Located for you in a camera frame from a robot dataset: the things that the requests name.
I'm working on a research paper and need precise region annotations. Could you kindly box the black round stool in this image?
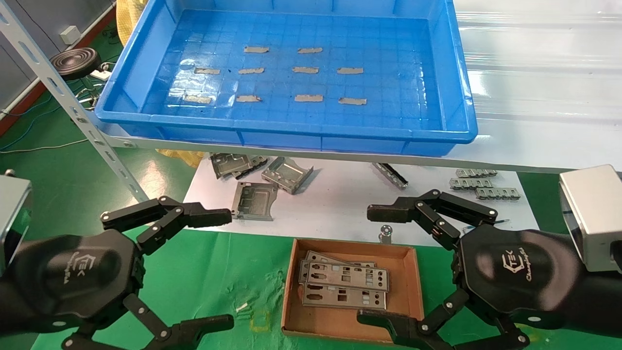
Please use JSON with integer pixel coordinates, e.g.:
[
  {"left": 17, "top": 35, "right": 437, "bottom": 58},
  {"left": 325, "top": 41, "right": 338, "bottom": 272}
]
[{"left": 50, "top": 47, "right": 102, "bottom": 81}]

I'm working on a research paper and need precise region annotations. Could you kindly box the perforated white shelf post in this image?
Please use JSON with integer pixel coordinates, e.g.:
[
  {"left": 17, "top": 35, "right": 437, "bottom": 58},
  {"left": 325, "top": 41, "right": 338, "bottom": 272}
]
[{"left": 0, "top": 4, "right": 149, "bottom": 202}]

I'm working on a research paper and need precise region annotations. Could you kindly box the silver perforated metal plate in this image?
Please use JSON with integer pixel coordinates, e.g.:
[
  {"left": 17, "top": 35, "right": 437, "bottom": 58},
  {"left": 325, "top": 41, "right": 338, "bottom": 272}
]
[
  {"left": 299, "top": 260, "right": 389, "bottom": 292},
  {"left": 302, "top": 283, "right": 387, "bottom": 310},
  {"left": 305, "top": 250, "right": 377, "bottom": 269}
]

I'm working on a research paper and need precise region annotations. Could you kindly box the shiny slotted metal rail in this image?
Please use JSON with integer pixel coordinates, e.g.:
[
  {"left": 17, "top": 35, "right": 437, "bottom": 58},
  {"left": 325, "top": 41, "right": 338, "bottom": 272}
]
[{"left": 372, "top": 162, "right": 409, "bottom": 190}]

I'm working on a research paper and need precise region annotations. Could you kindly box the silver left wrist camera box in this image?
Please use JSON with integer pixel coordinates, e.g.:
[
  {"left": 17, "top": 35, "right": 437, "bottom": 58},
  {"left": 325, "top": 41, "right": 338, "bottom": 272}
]
[{"left": 0, "top": 169, "right": 32, "bottom": 275}]

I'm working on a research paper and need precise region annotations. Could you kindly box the flat metal frame plate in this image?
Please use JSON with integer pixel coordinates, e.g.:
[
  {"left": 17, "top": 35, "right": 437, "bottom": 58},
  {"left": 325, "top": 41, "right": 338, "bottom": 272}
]
[{"left": 231, "top": 181, "right": 279, "bottom": 222}]

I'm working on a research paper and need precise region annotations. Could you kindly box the bent grey metal bracket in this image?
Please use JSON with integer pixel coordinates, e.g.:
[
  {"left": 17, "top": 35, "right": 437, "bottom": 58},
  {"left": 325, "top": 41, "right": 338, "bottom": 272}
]
[{"left": 210, "top": 153, "right": 253, "bottom": 179}]

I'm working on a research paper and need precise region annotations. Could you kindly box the shallow cardboard box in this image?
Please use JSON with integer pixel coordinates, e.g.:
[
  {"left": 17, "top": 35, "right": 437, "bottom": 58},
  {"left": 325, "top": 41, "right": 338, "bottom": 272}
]
[{"left": 282, "top": 237, "right": 425, "bottom": 345}]

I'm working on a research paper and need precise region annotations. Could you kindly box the blue plastic tray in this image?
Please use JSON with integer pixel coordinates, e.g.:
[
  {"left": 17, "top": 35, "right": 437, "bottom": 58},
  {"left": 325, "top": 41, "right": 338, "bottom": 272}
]
[{"left": 95, "top": 0, "right": 478, "bottom": 157}]

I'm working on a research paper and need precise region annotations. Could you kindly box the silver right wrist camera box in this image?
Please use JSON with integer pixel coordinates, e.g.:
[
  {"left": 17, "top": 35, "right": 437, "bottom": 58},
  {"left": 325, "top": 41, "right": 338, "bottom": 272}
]
[{"left": 558, "top": 164, "right": 622, "bottom": 273}]

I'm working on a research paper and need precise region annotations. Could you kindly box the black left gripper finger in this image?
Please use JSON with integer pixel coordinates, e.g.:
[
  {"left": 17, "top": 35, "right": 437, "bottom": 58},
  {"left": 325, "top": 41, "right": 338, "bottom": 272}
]
[{"left": 101, "top": 196, "right": 232, "bottom": 256}]

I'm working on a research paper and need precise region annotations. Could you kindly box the open grey metal frame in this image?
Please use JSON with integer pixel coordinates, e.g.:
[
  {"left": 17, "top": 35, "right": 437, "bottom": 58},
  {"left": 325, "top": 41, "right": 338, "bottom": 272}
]
[{"left": 261, "top": 157, "right": 314, "bottom": 195}]

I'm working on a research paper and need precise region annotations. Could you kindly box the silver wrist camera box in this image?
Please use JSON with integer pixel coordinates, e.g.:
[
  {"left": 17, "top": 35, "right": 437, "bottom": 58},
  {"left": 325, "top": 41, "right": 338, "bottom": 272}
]
[
  {"left": 558, "top": 164, "right": 622, "bottom": 273},
  {"left": 0, "top": 169, "right": 32, "bottom": 275}
]

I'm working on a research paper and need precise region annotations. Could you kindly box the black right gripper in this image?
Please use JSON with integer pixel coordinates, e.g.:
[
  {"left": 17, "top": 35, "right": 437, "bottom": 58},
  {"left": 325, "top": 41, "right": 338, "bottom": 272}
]
[{"left": 357, "top": 189, "right": 622, "bottom": 350}]

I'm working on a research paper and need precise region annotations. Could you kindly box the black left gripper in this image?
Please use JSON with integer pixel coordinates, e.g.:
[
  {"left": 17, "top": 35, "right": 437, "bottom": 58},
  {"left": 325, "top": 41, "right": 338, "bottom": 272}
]
[{"left": 0, "top": 229, "right": 235, "bottom": 350}]

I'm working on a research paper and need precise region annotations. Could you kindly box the dark slotted metal piece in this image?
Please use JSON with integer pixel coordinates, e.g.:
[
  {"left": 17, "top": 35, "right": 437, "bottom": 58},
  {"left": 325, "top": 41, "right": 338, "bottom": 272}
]
[{"left": 233, "top": 155, "right": 269, "bottom": 178}]

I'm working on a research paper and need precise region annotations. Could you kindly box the white floor cable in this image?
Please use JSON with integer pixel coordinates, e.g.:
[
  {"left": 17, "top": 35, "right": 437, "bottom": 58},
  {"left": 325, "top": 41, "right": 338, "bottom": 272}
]
[{"left": 0, "top": 139, "right": 89, "bottom": 154}]

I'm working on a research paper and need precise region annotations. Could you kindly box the white lower shelf board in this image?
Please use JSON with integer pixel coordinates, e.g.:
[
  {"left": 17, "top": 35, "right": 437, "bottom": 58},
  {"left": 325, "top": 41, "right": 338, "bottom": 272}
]
[{"left": 184, "top": 155, "right": 533, "bottom": 248}]

